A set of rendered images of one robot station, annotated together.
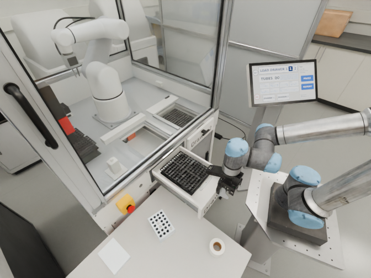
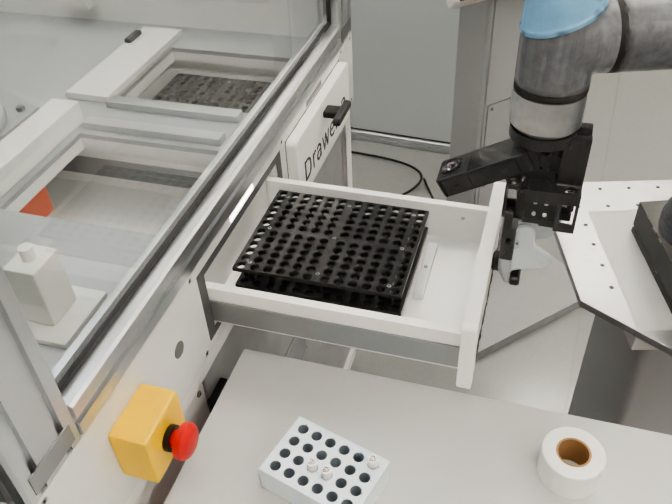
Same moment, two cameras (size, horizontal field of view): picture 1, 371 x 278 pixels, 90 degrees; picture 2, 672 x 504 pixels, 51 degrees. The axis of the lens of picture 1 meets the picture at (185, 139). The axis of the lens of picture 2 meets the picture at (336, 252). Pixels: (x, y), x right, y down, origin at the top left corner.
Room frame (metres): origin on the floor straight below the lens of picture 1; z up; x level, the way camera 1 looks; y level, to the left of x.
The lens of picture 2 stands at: (-0.07, 0.26, 1.50)
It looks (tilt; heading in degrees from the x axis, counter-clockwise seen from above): 40 degrees down; 339
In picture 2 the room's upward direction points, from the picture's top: 3 degrees counter-clockwise
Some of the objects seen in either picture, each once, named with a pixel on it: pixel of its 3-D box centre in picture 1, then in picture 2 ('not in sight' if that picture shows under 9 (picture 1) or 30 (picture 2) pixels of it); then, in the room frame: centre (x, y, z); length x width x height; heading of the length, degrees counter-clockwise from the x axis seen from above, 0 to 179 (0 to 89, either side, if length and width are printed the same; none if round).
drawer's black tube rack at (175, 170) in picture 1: (185, 172); (335, 255); (0.62, 0.00, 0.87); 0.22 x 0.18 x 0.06; 50
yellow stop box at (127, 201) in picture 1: (126, 204); (152, 433); (0.43, 0.29, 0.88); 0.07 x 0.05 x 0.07; 140
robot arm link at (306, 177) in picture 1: (301, 182); not in sight; (0.47, -0.53, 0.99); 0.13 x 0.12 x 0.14; 160
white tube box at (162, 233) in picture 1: (161, 225); (324, 474); (0.36, 0.13, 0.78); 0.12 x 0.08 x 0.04; 35
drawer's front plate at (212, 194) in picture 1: (216, 192); (483, 277); (0.49, -0.15, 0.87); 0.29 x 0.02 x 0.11; 140
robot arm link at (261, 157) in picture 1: (263, 157); (654, 23); (0.44, -0.29, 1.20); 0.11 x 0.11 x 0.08; 70
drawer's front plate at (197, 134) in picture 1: (200, 133); (321, 127); (0.93, -0.11, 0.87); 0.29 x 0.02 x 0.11; 140
